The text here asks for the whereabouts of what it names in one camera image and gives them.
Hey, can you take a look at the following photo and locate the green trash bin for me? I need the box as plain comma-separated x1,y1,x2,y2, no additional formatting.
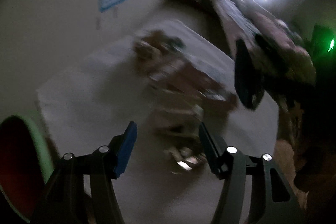
1,115,54,223

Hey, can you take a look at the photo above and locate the bed with patterned bedding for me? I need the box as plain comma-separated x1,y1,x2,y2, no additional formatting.
210,0,315,85

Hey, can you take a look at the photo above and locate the brown crumpled wrapper pile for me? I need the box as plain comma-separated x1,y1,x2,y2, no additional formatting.
133,30,238,139

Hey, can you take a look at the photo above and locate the small silver wrapper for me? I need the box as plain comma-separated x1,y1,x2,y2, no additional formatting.
164,147,207,172

